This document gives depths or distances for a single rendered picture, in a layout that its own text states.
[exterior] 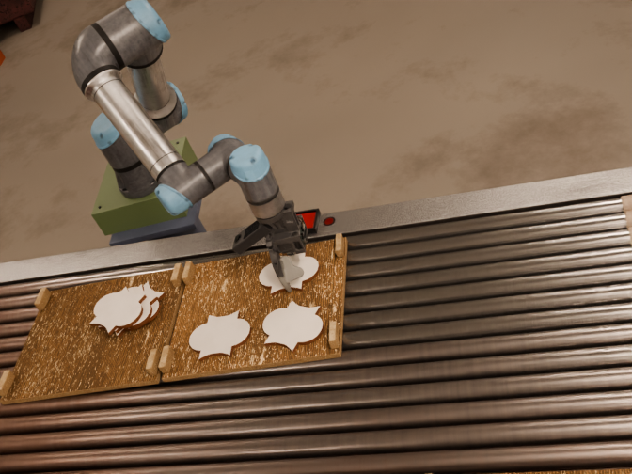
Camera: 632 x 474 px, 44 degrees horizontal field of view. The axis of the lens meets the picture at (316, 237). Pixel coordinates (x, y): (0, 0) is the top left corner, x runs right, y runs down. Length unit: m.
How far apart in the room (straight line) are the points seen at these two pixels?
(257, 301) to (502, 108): 2.19
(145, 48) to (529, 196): 0.94
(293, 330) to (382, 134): 2.21
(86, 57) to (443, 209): 0.88
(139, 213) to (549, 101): 2.11
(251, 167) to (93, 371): 0.63
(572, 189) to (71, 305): 1.26
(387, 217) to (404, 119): 1.96
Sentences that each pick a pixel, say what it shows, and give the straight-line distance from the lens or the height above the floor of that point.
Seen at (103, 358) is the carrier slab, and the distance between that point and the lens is 1.90.
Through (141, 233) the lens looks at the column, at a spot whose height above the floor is 0.87.
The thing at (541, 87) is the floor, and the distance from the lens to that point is 3.83.
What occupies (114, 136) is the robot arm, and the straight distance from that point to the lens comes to 2.18.
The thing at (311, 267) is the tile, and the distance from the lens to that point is 1.81.
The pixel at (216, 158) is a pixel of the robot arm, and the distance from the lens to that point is 1.68.
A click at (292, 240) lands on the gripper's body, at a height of 1.07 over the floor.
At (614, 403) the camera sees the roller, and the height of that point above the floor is 0.92.
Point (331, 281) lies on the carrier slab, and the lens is 1.77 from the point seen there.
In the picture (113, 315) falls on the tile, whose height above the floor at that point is 0.98.
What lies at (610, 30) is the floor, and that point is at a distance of 4.16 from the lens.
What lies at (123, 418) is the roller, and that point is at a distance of 1.79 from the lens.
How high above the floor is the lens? 2.15
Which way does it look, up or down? 40 degrees down
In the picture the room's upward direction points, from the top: 23 degrees counter-clockwise
